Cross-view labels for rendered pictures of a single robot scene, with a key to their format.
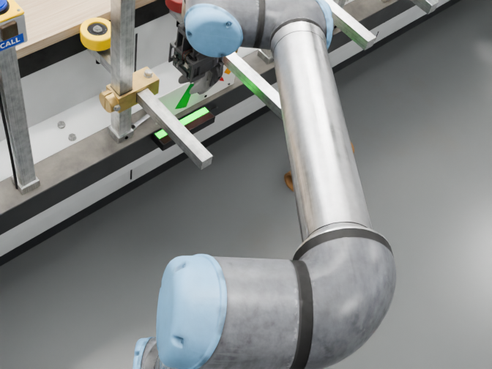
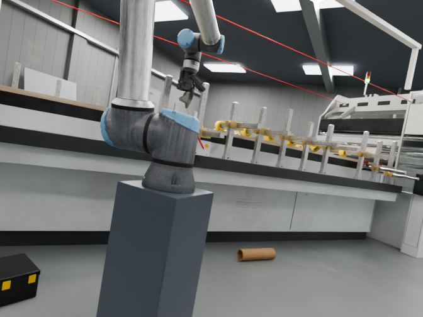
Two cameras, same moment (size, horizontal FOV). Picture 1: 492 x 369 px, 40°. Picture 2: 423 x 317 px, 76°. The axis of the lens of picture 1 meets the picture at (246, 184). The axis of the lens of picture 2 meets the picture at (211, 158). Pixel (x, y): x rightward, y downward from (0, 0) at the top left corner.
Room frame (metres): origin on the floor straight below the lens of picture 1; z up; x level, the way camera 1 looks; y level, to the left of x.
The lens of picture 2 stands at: (-0.32, -0.69, 0.77)
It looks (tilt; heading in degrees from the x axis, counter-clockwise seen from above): 3 degrees down; 26
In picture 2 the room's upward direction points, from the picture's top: 10 degrees clockwise
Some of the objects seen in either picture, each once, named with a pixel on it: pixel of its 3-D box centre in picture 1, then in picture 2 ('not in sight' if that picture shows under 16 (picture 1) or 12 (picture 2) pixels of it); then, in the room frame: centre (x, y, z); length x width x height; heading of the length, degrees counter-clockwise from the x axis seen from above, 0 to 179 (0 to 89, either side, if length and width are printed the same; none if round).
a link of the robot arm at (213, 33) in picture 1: (219, 15); (189, 42); (0.87, 0.12, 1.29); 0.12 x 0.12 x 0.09; 15
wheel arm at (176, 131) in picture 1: (147, 101); not in sight; (1.03, 0.27, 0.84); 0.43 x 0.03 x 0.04; 54
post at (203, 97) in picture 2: not in sight; (199, 119); (1.23, 0.18, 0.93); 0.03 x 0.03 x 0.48; 54
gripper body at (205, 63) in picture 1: (198, 44); (187, 80); (0.97, 0.16, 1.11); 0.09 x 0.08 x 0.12; 145
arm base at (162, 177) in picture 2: not in sight; (170, 173); (0.49, -0.15, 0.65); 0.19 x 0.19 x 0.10
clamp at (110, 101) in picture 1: (129, 91); not in sight; (1.04, 0.32, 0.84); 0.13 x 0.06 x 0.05; 144
